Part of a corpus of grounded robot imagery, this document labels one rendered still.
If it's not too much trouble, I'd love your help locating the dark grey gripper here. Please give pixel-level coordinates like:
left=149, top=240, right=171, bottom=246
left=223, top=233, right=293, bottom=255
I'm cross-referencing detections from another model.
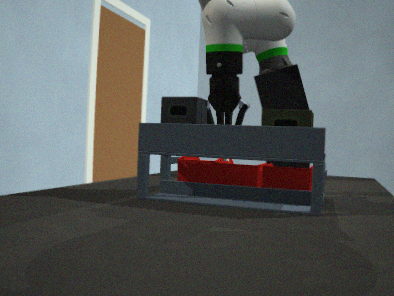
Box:
left=207, top=76, right=249, bottom=125

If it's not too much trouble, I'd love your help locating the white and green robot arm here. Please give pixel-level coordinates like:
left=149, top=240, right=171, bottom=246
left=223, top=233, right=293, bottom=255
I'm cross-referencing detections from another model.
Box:
left=198, top=0, right=296, bottom=77

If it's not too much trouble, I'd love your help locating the dark grey metal shelf rack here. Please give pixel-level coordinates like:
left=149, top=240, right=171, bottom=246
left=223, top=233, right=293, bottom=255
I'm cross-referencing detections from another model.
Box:
left=136, top=123, right=328, bottom=216

